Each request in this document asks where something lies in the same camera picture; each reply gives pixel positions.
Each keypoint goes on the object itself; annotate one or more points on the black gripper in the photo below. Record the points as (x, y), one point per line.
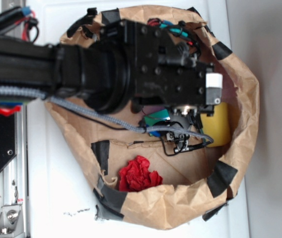
(148, 67)

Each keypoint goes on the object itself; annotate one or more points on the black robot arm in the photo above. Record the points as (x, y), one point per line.
(28, 72)

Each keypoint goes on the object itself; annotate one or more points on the white grey sensor block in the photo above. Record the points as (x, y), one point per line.
(213, 88)

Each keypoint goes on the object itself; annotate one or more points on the green rectangular block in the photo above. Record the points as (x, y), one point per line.
(156, 117)

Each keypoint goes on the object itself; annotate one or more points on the yellow green sponge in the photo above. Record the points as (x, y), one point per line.
(217, 126)

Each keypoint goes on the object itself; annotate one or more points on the brown paper bag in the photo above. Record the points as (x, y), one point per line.
(195, 184)

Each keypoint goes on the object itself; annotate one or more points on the red crumpled paper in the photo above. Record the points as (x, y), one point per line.
(136, 177)

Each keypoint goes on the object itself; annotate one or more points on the aluminium frame rail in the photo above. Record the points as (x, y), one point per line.
(15, 174)

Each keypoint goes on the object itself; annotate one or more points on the metal corner bracket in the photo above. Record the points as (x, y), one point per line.
(11, 221)

